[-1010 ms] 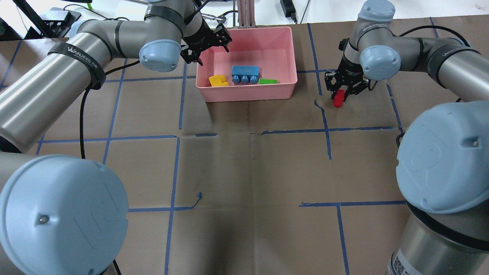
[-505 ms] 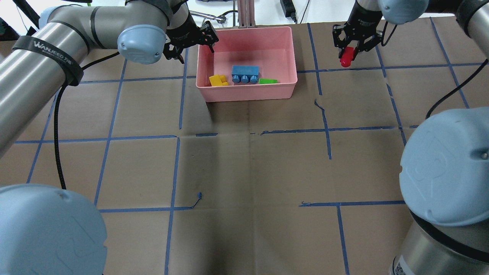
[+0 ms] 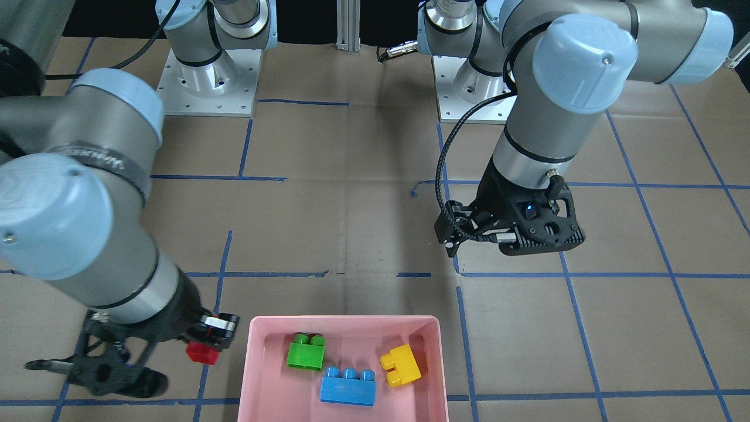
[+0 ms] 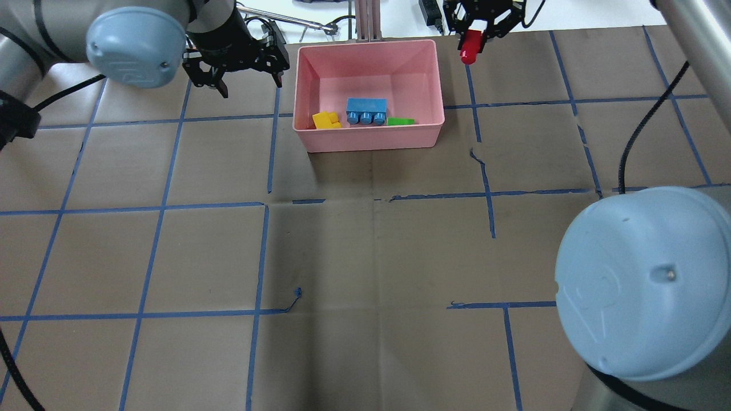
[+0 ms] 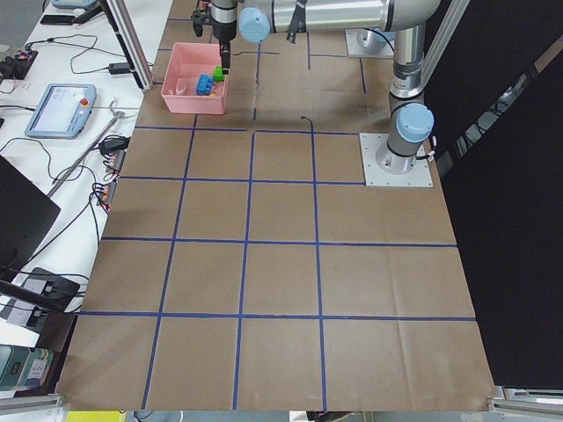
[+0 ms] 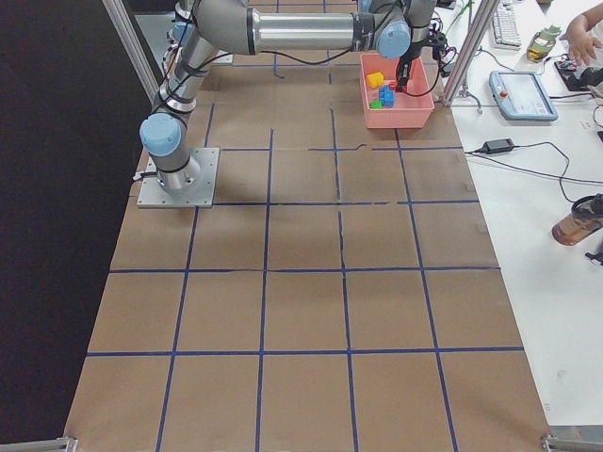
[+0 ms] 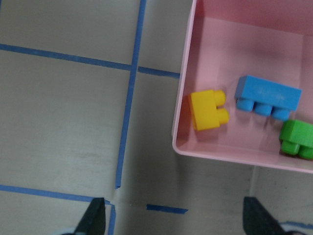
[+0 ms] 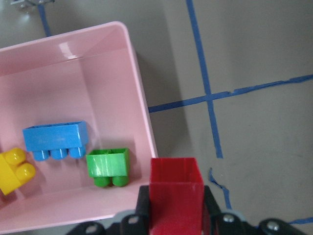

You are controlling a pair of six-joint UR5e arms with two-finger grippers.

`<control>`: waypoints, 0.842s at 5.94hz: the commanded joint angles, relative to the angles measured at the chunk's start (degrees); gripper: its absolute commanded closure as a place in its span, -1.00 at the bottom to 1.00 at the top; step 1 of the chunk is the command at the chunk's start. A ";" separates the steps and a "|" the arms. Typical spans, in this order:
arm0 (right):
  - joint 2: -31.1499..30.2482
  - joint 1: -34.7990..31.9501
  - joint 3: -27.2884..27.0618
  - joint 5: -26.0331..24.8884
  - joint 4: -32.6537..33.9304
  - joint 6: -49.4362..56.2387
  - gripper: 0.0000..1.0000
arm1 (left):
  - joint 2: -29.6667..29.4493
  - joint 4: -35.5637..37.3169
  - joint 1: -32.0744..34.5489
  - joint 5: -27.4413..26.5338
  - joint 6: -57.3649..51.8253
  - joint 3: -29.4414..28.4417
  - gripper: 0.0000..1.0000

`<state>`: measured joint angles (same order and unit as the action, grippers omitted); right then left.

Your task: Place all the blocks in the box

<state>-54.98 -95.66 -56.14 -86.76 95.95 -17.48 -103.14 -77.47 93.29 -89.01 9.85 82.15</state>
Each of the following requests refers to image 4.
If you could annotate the yellow toy block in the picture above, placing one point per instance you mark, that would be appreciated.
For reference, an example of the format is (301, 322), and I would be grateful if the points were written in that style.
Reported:
(325, 120)

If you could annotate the red toy block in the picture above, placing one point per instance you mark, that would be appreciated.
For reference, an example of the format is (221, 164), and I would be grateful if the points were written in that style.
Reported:
(471, 46)

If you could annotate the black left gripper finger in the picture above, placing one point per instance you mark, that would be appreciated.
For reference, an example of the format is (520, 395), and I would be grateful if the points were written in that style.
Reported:
(277, 74)
(220, 86)

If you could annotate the metal rod tool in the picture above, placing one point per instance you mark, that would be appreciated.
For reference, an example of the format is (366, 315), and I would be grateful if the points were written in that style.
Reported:
(328, 28)

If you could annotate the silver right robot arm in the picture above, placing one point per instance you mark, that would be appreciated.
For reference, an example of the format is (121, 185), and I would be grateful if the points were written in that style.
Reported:
(643, 275)

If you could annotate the blue toy block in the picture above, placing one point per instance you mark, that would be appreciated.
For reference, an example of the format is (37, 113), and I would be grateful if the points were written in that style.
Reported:
(366, 111)

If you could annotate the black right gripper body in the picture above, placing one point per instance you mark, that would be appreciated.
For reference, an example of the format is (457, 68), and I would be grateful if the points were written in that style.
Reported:
(484, 12)

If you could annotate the black power adapter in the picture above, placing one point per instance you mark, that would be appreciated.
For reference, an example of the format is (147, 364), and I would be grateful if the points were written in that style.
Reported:
(432, 15)

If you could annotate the green toy block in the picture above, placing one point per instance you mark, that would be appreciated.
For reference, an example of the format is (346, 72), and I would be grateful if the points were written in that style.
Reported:
(399, 122)

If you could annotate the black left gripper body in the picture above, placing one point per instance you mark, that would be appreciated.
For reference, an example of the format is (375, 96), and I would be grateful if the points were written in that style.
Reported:
(220, 33)

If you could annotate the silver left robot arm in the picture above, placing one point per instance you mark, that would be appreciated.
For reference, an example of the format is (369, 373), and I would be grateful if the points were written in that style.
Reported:
(137, 43)

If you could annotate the aluminium frame post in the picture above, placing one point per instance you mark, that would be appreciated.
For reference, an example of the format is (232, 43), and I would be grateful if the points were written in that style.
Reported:
(368, 20)

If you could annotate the pink plastic box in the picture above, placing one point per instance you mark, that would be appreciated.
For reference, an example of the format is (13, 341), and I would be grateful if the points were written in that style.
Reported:
(404, 72)

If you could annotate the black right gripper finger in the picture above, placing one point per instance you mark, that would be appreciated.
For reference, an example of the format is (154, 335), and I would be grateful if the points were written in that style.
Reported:
(498, 28)
(460, 27)

